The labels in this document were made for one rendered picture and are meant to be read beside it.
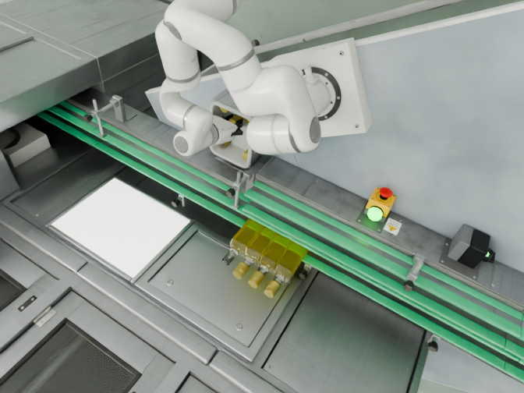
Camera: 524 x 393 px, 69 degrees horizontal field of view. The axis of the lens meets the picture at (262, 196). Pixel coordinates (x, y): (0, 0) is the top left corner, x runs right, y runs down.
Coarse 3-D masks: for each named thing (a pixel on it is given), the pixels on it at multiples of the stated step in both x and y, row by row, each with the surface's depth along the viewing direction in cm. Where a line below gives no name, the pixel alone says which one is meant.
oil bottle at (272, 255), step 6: (276, 240) 128; (282, 240) 128; (288, 240) 128; (270, 246) 126; (276, 246) 126; (282, 246) 126; (288, 246) 127; (264, 252) 124; (270, 252) 124; (276, 252) 125; (282, 252) 125; (264, 258) 122; (270, 258) 123; (276, 258) 123; (264, 264) 122; (270, 264) 121; (276, 264) 123; (270, 270) 122
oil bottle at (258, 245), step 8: (264, 232) 130; (272, 232) 130; (256, 240) 127; (264, 240) 128; (272, 240) 130; (248, 248) 125; (256, 248) 125; (264, 248) 126; (248, 256) 124; (256, 256) 123; (256, 264) 126
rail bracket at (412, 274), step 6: (414, 252) 115; (414, 258) 113; (420, 258) 112; (426, 258) 113; (414, 264) 111; (420, 264) 105; (414, 270) 108; (408, 276) 109; (414, 276) 108; (408, 282) 106; (408, 288) 106
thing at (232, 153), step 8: (216, 104) 126; (224, 104) 125; (216, 112) 131; (232, 112) 124; (240, 112) 123; (240, 128) 137; (240, 136) 139; (216, 144) 142; (224, 144) 143; (232, 144) 144; (240, 144) 142; (248, 144) 139; (216, 152) 141; (224, 152) 141; (232, 152) 141; (240, 152) 141; (248, 152) 132; (232, 160) 139; (240, 160) 139; (248, 160) 134
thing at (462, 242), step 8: (464, 232) 111; (472, 232) 112; (480, 232) 112; (456, 240) 112; (464, 240) 109; (472, 240) 110; (480, 240) 110; (488, 240) 110; (456, 248) 111; (464, 248) 110; (472, 248) 108; (480, 248) 108; (448, 256) 114; (456, 256) 113; (464, 256) 111; (472, 256) 110; (480, 256) 108; (464, 264) 113; (472, 264) 112
